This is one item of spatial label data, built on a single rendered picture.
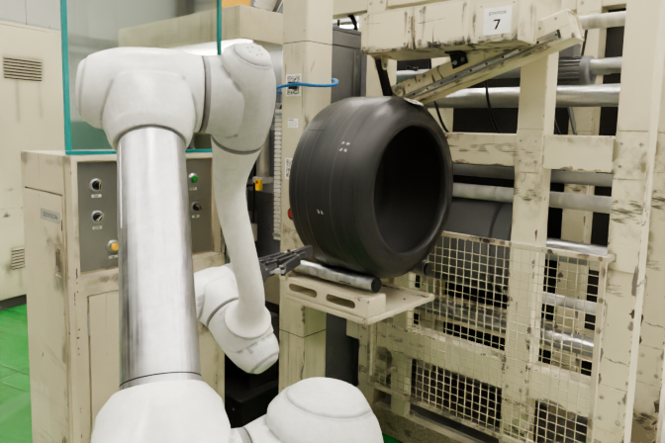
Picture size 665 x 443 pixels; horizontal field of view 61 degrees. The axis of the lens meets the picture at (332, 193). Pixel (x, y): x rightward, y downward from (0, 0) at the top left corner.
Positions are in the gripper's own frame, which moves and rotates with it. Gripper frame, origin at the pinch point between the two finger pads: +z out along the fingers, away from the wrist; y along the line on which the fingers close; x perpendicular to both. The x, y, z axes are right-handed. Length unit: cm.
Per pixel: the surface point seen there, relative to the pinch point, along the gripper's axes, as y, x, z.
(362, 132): -8.8, -31.6, 19.1
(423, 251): -12.2, 9.7, 41.8
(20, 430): 149, 97, -40
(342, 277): 1.8, 13.5, 18.0
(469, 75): -12, -44, 74
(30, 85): 337, -54, 59
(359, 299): -7.1, 17.6, 15.1
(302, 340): 27, 44, 22
